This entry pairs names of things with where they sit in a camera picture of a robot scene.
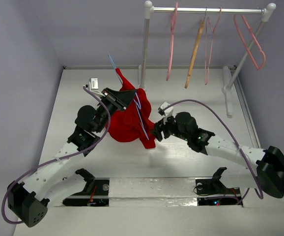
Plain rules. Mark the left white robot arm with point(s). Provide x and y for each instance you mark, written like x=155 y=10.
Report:
x=31 y=195

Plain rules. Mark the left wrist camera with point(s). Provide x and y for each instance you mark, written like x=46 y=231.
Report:
x=92 y=86

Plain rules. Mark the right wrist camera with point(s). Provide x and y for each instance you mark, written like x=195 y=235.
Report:
x=165 y=110

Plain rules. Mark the blue wire hanger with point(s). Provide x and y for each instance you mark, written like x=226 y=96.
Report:
x=136 y=101

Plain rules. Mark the red t shirt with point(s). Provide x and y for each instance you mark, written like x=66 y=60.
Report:
x=125 y=126

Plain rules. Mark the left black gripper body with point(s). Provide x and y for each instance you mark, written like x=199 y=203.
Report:
x=112 y=103

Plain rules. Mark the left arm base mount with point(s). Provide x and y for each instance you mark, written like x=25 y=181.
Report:
x=95 y=192

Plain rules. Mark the thick pink plastic hanger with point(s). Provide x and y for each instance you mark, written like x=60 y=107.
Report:
x=172 y=28

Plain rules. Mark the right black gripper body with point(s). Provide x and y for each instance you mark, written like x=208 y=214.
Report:
x=163 y=128

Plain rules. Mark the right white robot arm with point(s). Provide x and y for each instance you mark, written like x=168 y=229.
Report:
x=263 y=168

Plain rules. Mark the wooden hanger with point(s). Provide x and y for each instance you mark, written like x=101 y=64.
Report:
x=194 y=53

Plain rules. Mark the thin pink wire hanger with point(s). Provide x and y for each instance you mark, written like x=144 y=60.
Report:
x=209 y=48

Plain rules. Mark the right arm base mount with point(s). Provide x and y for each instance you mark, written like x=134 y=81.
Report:
x=211 y=192

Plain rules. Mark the white clothes rack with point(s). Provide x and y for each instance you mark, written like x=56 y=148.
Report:
x=228 y=79

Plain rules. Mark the pink plastic hanger right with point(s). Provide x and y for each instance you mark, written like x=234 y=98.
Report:
x=253 y=41

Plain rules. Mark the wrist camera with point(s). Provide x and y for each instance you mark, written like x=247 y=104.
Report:
x=165 y=110
x=92 y=86

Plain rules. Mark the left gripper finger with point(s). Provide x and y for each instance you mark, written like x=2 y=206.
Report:
x=111 y=93
x=126 y=97

